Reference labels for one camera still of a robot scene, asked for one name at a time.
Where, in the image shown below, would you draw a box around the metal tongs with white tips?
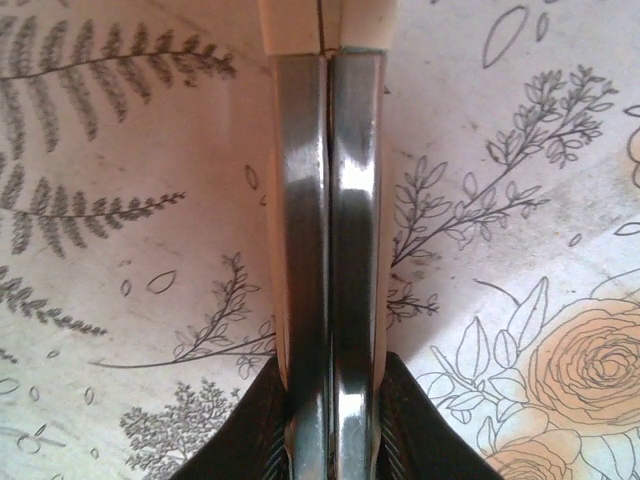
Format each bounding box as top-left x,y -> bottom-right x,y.
258,0 -> 399,480

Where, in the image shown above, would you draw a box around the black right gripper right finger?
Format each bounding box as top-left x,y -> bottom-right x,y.
377,349 -> 506,480

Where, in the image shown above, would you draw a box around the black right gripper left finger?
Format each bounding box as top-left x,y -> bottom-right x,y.
172,357 -> 292,480

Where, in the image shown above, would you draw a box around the floral patterned tablecloth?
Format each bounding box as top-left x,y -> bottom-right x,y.
0,0 -> 640,480

